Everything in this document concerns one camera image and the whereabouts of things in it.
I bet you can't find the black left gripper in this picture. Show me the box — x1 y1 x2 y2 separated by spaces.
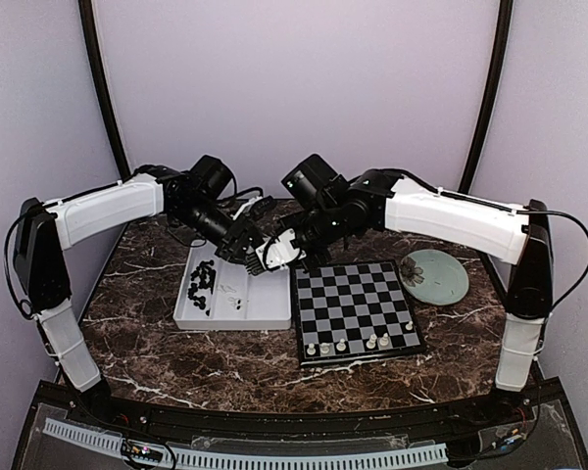
171 198 261 265

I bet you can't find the white plastic parts tray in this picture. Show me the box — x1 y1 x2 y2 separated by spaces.
173 245 291 331

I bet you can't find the black and grey chessboard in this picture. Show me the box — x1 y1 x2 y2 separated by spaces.
290 259 426 367

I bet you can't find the white chess king piece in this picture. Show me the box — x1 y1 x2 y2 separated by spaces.
366 334 377 350

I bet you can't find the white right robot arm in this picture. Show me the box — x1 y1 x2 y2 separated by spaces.
273 165 558 425

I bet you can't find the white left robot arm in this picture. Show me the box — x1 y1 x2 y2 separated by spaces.
4 156 264 427

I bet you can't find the pile of black chess pieces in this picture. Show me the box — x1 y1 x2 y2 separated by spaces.
187 259 217 317

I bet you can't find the light blue flower plate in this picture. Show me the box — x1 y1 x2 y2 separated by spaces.
399 249 469 306

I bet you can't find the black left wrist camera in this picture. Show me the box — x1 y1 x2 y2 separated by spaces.
189 155 233 199

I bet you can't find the white slotted cable duct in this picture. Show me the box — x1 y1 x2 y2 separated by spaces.
42 418 448 469

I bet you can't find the black front rail base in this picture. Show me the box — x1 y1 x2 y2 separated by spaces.
24 379 574 444

